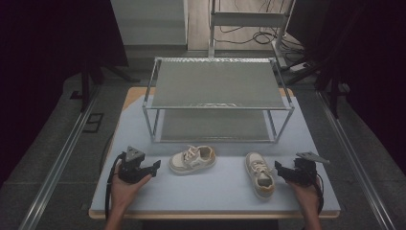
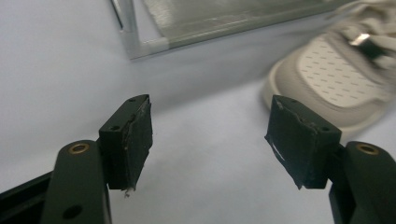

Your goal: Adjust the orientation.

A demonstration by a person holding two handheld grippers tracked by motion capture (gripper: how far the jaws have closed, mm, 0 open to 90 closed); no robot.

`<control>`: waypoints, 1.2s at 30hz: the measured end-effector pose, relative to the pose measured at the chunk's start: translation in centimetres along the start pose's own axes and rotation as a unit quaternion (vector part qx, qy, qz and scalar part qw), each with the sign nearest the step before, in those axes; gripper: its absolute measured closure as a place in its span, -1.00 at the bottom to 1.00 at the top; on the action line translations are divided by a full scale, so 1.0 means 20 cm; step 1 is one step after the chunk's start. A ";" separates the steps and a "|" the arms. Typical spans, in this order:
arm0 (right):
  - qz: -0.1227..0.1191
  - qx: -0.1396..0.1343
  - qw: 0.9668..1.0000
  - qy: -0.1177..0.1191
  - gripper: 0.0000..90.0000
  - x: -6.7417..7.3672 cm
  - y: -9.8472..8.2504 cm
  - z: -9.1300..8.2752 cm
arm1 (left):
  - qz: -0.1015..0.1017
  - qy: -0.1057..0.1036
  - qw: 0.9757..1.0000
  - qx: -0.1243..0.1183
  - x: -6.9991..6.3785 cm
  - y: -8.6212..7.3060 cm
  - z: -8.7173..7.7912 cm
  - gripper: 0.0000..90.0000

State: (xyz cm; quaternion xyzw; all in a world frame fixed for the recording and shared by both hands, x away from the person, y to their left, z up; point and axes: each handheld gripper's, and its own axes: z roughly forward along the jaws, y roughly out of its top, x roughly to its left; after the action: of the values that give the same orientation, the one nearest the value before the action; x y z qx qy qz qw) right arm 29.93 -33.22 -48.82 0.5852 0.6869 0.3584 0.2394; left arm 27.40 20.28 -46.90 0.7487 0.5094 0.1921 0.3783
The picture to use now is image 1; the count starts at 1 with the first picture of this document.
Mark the dark curtain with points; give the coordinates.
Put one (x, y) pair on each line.
(367, 64)

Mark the white panel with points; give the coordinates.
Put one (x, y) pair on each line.
(150, 22)

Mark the light blue table mat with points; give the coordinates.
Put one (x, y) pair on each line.
(217, 191)

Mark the black tripod stand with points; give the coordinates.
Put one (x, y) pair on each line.
(92, 76)

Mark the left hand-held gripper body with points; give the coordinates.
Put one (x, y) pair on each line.
(132, 167)

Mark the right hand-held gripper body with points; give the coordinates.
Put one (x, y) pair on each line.
(303, 172)

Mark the metal floor rail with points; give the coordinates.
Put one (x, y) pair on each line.
(354, 156)
(60, 163)

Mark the person's right hand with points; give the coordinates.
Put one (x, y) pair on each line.
(306, 196)

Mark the two-tier metal shoe rack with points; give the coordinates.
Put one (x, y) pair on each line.
(217, 86)

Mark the white power strip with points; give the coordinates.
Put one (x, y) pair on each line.
(298, 67)

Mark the person's left hand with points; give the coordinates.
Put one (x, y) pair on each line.
(123, 191)

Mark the white metal stand frame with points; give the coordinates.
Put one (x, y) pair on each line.
(245, 19)

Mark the small beige sneaker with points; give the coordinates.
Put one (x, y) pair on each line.
(261, 175)
(191, 159)

